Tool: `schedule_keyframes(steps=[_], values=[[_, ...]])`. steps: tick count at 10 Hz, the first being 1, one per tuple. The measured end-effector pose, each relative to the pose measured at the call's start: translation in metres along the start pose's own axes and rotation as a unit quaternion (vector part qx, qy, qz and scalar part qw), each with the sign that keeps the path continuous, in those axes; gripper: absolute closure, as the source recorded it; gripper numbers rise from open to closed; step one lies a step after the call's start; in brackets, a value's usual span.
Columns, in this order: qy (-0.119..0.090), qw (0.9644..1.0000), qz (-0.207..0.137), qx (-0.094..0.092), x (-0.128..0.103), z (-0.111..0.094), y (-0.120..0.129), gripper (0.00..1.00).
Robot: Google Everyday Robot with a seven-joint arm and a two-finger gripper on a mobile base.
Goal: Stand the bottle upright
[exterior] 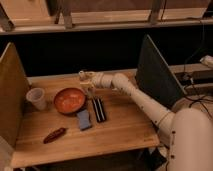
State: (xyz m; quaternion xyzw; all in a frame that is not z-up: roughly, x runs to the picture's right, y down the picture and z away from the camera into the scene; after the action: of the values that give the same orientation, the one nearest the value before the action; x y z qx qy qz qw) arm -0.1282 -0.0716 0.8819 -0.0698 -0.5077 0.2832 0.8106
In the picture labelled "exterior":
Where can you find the translucent plastic cup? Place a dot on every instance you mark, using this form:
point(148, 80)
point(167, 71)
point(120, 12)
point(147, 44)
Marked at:
point(36, 96)

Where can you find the left wooden side panel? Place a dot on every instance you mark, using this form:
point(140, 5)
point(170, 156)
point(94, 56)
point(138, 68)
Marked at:
point(13, 88)

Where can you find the right dark side panel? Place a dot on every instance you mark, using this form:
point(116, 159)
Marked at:
point(154, 77)

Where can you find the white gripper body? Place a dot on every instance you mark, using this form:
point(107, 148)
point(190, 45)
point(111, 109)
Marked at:
point(85, 79)

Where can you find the orange bowl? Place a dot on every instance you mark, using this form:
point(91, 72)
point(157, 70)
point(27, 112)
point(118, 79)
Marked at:
point(69, 100)

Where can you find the wooden shelf frame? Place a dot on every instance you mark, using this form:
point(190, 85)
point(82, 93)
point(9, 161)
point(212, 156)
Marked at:
point(35, 16)

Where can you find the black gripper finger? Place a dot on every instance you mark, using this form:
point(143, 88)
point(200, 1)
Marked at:
point(96, 111)
point(101, 108)

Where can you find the blue sponge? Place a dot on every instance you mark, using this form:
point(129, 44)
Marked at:
point(84, 120)

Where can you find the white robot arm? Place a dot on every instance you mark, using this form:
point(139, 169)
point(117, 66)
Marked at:
point(188, 132)

